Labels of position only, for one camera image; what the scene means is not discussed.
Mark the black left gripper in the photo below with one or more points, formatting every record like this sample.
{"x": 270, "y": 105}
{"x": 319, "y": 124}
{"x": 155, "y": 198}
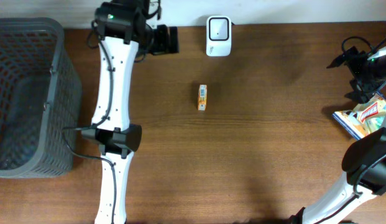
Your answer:
{"x": 173, "y": 39}

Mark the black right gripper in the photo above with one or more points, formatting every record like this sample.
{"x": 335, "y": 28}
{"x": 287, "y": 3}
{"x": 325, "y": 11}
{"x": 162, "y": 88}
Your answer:
{"x": 363, "y": 91}

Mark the orange tissue pack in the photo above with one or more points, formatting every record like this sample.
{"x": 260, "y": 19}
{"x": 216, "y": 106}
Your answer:
{"x": 202, "y": 97}

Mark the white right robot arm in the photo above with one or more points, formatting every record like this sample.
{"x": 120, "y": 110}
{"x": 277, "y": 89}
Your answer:
{"x": 364, "y": 163}

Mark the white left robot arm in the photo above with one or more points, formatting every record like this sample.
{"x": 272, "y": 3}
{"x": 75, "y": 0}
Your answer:
{"x": 127, "y": 32}

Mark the white barcode scanner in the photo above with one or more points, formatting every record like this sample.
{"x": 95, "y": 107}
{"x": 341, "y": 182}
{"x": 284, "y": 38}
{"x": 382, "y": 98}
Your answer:
{"x": 218, "y": 36}

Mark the grey plastic basket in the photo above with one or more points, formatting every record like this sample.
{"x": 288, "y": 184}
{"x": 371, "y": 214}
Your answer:
{"x": 40, "y": 93}

